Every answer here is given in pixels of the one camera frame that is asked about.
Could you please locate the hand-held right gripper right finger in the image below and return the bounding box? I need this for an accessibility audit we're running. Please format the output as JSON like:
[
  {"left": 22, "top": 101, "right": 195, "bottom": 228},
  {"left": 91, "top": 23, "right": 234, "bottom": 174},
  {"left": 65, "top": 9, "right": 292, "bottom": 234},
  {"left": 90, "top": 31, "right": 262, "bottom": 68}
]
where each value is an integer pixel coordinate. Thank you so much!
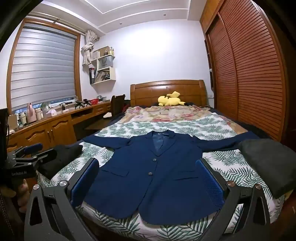
[{"left": 195, "top": 159, "right": 271, "bottom": 241}]

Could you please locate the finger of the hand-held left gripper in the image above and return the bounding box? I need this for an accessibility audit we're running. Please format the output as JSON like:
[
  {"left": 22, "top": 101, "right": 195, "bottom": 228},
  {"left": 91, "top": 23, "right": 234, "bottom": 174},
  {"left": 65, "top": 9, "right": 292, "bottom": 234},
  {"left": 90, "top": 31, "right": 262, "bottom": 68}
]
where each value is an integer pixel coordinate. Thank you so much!
[
  {"left": 13, "top": 149, "right": 58, "bottom": 171},
  {"left": 8, "top": 143, "right": 43, "bottom": 160}
]

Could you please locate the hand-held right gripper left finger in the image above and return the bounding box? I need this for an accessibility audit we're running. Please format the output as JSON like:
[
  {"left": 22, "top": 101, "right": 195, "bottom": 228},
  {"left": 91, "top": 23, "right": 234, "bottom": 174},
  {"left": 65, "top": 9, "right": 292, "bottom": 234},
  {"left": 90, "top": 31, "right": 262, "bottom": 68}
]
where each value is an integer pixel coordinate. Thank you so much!
[{"left": 24, "top": 158, "right": 100, "bottom": 241}]

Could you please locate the navy blue suit jacket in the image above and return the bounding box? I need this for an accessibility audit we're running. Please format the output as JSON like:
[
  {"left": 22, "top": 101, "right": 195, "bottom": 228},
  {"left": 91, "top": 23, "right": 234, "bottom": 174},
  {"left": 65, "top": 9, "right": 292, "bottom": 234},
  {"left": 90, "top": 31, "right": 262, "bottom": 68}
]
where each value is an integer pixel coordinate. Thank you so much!
[{"left": 82, "top": 130, "right": 260, "bottom": 226}]

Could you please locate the person's left hand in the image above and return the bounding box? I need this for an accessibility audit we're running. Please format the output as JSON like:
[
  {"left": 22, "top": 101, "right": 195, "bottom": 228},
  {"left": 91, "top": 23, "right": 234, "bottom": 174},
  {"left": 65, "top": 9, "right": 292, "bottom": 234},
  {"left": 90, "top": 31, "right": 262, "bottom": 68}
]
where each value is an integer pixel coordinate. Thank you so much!
[{"left": 16, "top": 182, "right": 30, "bottom": 212}]

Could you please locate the black folded cloth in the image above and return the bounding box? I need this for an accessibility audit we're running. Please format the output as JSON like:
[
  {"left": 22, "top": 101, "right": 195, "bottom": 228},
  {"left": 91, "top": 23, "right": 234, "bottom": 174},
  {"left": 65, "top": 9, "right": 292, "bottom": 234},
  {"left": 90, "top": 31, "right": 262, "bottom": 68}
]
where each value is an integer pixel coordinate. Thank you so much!
[{"left": 38, "top": 144, "right": 83, "bottom": 179}]

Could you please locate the wooden desk cabinet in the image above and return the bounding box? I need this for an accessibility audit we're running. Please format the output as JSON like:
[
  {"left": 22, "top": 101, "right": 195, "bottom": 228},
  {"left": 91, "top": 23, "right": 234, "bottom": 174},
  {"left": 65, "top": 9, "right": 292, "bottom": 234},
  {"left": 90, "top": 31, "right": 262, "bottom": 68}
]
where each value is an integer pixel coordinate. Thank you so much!
[{"left": 0, "top": 101, "right": 114, "bottom": 163}]

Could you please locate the pink bottle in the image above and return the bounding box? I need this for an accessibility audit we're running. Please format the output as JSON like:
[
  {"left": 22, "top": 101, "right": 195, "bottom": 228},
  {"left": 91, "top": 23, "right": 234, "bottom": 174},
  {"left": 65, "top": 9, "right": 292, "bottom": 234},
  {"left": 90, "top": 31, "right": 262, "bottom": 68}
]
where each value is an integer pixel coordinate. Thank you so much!
[{"left": 26, "top": 103, "right": 37, "bottom": 123}]

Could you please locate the black monitor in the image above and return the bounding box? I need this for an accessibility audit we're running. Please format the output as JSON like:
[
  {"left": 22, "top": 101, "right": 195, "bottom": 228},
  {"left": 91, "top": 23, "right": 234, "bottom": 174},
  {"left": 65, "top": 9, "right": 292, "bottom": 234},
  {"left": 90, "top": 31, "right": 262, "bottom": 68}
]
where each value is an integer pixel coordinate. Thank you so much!
[{"left": 0, "top": 108, "right": 10, "bottom": 167}]

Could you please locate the leaf print bed sheet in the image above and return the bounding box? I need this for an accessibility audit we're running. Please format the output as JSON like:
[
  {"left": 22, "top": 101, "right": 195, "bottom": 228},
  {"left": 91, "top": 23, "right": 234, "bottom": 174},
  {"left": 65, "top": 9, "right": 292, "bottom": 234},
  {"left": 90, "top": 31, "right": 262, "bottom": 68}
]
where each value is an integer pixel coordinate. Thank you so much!
[{"left": 38, "top": 112, "right": 287, "bottom": 241}]

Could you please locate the dark grey folded cloth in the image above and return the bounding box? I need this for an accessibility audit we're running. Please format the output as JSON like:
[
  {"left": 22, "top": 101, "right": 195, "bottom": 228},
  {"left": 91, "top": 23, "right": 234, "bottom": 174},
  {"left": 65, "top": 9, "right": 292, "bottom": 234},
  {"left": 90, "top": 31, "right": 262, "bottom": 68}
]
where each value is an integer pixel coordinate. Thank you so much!
[{"left": 238, "top": 138, "right": 296, "bottom": 199}]

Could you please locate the grey window blind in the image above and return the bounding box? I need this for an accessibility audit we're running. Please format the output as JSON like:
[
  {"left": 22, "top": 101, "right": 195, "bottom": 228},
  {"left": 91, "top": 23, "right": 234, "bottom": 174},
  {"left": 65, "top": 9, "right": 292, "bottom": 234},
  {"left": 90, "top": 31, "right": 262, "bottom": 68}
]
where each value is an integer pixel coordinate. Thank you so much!
[{"left": 10, "top": 23, "right": 78, "bottom": 112}]

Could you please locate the floral blanket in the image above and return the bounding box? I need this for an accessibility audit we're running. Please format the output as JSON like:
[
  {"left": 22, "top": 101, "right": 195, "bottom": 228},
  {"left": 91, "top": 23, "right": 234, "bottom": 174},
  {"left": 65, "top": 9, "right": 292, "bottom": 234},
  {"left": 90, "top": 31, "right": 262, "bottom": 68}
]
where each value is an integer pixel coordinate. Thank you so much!
[{"left": 124, "top": 105, "right": 219, "bottom": 124}]

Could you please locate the dark wooden chair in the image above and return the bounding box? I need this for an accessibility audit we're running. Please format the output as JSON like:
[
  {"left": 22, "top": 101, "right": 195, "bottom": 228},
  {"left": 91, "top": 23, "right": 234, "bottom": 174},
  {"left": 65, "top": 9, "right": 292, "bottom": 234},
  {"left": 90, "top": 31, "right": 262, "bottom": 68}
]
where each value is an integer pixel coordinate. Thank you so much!
[{"left": 103, "top": 94, "right": 126, "bottom": 120}]

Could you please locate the yellow plush toy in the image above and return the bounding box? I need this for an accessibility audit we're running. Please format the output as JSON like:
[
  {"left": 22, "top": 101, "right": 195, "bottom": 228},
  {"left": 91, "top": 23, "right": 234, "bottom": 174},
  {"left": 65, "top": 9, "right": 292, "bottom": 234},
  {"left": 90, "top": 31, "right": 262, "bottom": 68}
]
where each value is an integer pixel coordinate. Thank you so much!
[{"left": 158, "top": 91, "right": 185, "bottom": 107}]

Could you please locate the stack of books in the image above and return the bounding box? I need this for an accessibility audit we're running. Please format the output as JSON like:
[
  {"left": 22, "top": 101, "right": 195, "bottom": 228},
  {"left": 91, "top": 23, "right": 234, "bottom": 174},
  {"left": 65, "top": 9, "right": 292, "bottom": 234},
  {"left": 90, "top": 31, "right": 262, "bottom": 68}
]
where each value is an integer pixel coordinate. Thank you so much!
[{"left": 95, "top": 70, "right": 110, "bottom": 82}]

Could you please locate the wooden bed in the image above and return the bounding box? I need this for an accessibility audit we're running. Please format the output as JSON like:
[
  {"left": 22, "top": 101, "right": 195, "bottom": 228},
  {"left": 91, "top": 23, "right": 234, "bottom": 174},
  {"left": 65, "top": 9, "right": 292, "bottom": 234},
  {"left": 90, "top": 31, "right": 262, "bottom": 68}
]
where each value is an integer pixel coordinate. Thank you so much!
[{"left": 38, "top": 80, "right": 287, "bottom": 241}]

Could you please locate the tied beige curtain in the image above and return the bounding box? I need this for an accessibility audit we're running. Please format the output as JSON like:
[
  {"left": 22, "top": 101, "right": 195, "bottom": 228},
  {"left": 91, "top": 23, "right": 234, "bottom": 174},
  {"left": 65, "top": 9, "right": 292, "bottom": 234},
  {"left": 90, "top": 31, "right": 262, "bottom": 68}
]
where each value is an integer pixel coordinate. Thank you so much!
[{"left": 81, "top": 30, "right": 95, "bottom": 66}]

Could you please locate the grey paper bag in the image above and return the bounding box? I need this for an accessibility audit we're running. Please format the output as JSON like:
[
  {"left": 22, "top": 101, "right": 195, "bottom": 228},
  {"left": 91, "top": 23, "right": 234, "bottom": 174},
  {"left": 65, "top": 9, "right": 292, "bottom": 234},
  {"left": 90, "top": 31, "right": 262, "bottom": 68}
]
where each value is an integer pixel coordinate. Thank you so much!
[{"left": 99, "top": 56, "right": 114, "bottom": 70}]

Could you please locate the wooden louvered wardrobe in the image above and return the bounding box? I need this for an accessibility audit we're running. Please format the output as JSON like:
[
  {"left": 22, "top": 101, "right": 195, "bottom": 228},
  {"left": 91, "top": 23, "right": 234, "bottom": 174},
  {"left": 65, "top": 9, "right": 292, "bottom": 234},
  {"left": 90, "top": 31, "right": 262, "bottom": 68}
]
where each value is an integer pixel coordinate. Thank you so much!
[{"left": 199, "top": 0, "right": 293, "bottom": 149}]

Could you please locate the wooden window frame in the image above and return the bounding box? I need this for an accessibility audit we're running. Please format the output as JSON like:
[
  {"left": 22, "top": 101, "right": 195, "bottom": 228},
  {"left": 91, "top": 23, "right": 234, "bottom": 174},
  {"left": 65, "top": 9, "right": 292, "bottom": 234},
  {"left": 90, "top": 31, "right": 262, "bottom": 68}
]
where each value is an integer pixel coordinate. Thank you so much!
[{"left": 6, "top": 17, "right": 82, "bottom": 116}]

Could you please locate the white wall shelf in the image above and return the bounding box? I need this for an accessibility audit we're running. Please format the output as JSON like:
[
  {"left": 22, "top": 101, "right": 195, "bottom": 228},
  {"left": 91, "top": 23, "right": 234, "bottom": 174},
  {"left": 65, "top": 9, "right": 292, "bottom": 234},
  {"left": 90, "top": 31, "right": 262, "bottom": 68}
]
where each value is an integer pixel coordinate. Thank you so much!
[{"left": 88, "top": 46, "right": 116, "bottom": 85}]

